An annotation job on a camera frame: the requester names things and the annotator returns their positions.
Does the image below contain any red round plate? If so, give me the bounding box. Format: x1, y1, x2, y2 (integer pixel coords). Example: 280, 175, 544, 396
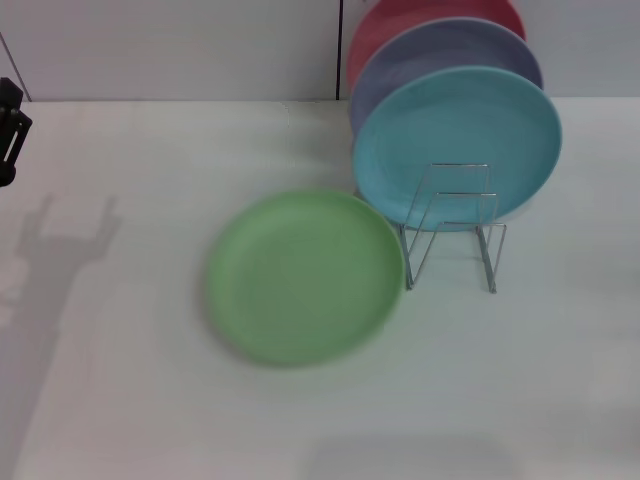
346, 0, 527, 96

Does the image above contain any purple round plate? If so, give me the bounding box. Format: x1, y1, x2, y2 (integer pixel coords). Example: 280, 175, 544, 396
348, 16, 545, 146

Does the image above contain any chrome wire plate rack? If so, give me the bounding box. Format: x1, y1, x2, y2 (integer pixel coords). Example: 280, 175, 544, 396
398, 161, 509, 295

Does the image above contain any green round plate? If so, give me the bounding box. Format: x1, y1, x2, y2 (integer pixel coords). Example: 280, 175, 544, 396
205, 188, 405, 370

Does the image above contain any teal round plate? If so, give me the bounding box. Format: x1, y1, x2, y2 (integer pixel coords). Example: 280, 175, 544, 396
352, 64, 564, 235

